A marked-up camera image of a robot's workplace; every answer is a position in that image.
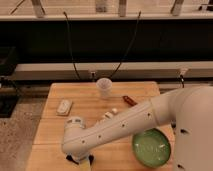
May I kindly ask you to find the right black hanging cable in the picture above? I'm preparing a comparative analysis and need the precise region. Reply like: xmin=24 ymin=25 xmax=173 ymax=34
xmin=109 ymin=10 xmax=142 ymax=80

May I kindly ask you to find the green bowl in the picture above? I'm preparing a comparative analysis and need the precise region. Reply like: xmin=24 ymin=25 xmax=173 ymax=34
xmin=132 ymin=128 xmax=171 ymax=168

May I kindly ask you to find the black hanging cable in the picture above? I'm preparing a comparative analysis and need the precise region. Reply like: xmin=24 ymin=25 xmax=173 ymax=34
xmin=109 ymin=10 xmax=142 ymax=80
xmin=62 ymin=11 xmax=82 ymax=81

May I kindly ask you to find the clear plastic cup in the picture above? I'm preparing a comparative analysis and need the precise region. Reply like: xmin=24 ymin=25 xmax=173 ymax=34
xmin=96 ymin=78 xmax=112 ymax=99

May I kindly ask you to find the left black hanging cable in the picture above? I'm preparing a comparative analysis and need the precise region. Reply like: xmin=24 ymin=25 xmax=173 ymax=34
xmin=62 ymin=11 xmax=82 ymax=81

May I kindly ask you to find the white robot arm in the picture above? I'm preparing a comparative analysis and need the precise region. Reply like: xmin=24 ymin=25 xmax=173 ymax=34
xmin=61 ymin=86 xmax=213 ymax=171

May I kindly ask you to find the white plastic bottle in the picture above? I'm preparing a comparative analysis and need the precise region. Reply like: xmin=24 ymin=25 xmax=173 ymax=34
xmin=102 ymin=108 xmax=118 ymax=120

